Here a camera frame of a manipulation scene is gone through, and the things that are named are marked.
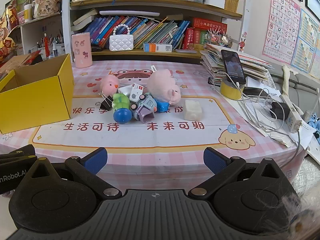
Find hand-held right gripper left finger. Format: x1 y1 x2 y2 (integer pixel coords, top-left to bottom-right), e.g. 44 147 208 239
25 147 123 200

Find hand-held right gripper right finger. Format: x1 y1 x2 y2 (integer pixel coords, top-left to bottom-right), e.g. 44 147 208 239
187 147 290 200

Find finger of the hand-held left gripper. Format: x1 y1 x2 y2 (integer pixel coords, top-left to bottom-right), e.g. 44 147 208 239
0 144 37 167

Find cream white block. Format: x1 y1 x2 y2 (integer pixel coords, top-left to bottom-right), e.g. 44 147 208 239
183 99 203 120

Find black binder clip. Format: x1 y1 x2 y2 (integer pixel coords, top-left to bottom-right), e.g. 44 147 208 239
98 92 113 111

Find yellow cardboard box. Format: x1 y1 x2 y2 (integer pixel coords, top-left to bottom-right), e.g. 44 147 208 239
0 53 74 135

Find green frog toy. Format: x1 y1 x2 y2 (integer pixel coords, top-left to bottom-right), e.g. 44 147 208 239
112 93 132 125

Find purple grey toy car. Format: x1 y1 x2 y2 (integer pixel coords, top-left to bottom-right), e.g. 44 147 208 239
130 94 158 125

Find white smooth object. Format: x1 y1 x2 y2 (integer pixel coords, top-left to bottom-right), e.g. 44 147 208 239
118 85 133 97

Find pink chick plush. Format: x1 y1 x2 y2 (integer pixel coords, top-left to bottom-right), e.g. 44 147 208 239
100 75 120 96

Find small white red-labelled box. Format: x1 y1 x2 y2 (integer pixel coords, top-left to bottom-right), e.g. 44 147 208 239
129 82 146 103

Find pink pig plush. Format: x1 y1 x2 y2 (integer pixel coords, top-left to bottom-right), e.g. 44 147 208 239
146 64 181 107

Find pink checked table mat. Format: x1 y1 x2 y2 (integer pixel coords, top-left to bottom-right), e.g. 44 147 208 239
0 60 307 188

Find yellow tape roll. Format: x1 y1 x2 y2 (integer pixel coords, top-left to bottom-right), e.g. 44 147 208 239
220 76 244 100

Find blue toy piece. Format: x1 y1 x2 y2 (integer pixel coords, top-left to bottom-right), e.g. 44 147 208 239
154 99 170 113

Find black flat pouch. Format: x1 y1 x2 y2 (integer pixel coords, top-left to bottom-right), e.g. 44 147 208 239
242 86 268 97

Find black charger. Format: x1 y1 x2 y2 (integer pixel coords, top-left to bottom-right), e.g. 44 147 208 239
270 101 290 120

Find white power strip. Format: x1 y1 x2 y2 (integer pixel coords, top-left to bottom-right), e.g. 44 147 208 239
279 94 303 133

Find brown cardboard piece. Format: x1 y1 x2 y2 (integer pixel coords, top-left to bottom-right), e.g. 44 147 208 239
0 54 34 80

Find black smartphone with lit screen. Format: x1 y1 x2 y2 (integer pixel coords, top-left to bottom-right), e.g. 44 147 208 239
220 49 247 85

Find fuzzy grey cuff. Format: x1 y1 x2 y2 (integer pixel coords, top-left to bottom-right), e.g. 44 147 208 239
280 192 320 240

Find red folder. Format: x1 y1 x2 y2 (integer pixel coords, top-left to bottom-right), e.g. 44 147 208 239
24 50 42 65

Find stack of books and papers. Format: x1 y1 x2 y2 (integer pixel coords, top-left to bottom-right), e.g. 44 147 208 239
200 43 274 85

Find blue plush toy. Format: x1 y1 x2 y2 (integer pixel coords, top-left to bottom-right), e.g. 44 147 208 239
307 112 320 138

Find pink cylindrical pen holder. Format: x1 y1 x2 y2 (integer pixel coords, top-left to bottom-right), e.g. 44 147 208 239
71 32 92 68

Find pen cups with pens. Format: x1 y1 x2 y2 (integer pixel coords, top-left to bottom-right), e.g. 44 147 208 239
37 34 67 58

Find grey sofa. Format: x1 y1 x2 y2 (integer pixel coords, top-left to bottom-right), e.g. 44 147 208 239
269 66 320 113

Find white quilted handbag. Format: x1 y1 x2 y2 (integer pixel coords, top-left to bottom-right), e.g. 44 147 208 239
109 24 134 52

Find glittery hair ornament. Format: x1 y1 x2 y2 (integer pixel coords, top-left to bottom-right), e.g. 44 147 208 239
204 27 234 48

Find orange blue carton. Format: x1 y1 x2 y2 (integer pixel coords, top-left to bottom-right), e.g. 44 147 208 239
143 42 173 53

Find red gold paper decoration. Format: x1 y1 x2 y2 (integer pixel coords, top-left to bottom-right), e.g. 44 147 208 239
0 6 22 64

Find wide red boxed book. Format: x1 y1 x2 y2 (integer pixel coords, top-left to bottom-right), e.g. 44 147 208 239
192 17 228 34

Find row of blue spined books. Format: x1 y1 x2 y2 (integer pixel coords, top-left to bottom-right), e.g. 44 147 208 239
85 15 192 50

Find beige thick books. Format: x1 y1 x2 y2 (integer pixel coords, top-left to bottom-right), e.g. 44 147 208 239
71 8 99 32

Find white jar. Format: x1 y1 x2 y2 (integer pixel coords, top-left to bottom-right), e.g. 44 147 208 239
23 4 33 22

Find white shelf unit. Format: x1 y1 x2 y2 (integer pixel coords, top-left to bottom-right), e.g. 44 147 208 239
19 0 73 63

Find long white tube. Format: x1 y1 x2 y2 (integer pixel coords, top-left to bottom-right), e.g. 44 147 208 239
99 10 160 17

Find wooden bookshelf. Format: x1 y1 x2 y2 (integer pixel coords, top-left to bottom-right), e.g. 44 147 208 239
69 0 248 65

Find white cable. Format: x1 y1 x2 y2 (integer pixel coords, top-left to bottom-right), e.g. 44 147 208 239
234 80 302 173

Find cartoon wall sticker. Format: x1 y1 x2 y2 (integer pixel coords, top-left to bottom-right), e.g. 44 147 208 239
239 31 248 53

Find yellow chart wall poster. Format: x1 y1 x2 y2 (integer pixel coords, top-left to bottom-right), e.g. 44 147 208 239
309 17 320 80

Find blue chart wall poster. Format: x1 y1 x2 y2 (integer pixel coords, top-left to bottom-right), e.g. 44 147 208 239
291 9 316 73

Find alphabet wall poster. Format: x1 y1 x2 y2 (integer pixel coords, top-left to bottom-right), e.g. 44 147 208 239
262 0 302 64

